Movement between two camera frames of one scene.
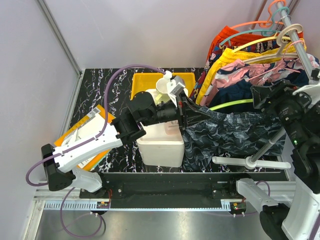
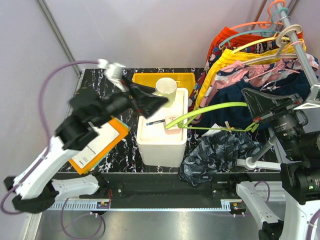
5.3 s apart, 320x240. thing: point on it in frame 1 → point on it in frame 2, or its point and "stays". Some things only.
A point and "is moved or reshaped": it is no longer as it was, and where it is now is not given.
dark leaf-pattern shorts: x=208 y=134 is moved or reshaped
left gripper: x=190 y=117 → x=147 y=105
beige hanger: x=280 y=55 stays
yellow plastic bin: x=145 y=81 stays
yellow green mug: x=161 y=93 stays
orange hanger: x=264 y=23 stays
